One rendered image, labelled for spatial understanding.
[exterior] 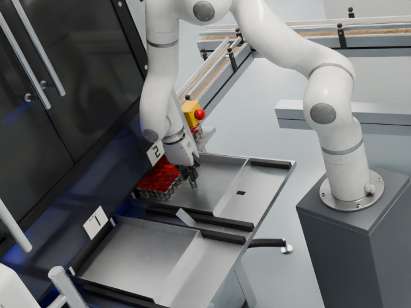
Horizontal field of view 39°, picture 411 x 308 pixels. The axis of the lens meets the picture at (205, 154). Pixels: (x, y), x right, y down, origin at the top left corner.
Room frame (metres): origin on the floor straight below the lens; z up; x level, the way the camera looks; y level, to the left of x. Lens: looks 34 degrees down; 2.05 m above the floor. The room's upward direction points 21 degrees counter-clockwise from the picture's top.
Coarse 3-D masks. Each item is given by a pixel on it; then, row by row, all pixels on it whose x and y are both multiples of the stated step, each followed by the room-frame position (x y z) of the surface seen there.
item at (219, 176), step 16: (208, 160) 1.70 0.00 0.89; (224, 160) 1.65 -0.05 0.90; (240, 160) 1.60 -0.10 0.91; (208, 176) 1.62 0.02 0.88; (224, 176) 1.58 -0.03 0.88; (240, 176) 1.53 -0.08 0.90; (176, 192) 1.59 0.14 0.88; (192, 192) 1.56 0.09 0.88; (208, 192) 1.53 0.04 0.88; (224, 192) 1.46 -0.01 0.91; (176, 208) 1.49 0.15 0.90; (192, 208) 1.44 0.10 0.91; (208, 208) 1.45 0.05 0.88
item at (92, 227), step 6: (96, 210) 1.42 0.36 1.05; (102, 210) 1.44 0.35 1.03; (102, 216) 1.43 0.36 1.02; (90, 222) 1.40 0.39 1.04; (96, 222) 1.41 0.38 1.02; (102, 222) 1.42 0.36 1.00; (84, 228) 1.38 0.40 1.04; (90, 228) 1.39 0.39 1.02; (96, 228) 1.40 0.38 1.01; (90, 234) 1.38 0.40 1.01
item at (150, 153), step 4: (156, 144) 1.67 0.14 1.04; (160, 144) 1.68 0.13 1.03; (152, 148) 1.65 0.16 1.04; (156, 148) 1.66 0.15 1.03; (160, 148) 1.68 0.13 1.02; (148, 152) 1.63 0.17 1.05; (152, 152) 1.65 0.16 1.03; (160, 152) 1.67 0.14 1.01; (164, 152) 1.68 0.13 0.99; (148, 156) 1.63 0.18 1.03; (152, 156) 1.64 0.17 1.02; (160, 156) 1.67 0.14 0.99; (152, 160) 1.64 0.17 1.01; (156, 160) 1.65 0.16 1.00; (152, 164) 1.63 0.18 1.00
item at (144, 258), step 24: (120, 216) 1.54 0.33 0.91; (120, 240) 1.46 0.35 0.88; (144, 240) 1.42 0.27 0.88; (168, 240) 1.38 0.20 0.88; (192, 240) 1.30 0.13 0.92; (96, 264) 1.39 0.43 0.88; (120, 264) 1.35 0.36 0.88; (144, 264) 1.32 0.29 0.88; (168, 264) 1.28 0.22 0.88; (120, 288) 1.22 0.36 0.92; (144, 288) 1.22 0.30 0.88; (168, 288) 1.18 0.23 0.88
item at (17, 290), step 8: (0, 264) 0.68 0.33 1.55; (0, 272) 0.65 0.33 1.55; (8, 272) 0.65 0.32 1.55; (0, 280) 0.64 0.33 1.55; (8, 280) 0.64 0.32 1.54; (16, 280) 0.65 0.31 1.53; (0, 288) 0.63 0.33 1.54; (8, 288) 0.64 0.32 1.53; (16, 288) 0.64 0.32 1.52; (24, 288) 0.65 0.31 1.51; (0, 296) 0.63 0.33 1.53; (8, 296) 0.63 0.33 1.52; (16, 296) 0.64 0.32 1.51; (24, 296) 0.64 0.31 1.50; (32, 296) 0.66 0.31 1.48; (0, 304) 0.62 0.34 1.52; (8, 304) 0.63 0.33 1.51; (16, 304) 0.63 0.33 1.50; (24, 304) 0.64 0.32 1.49; (32, 304) 0.65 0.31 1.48
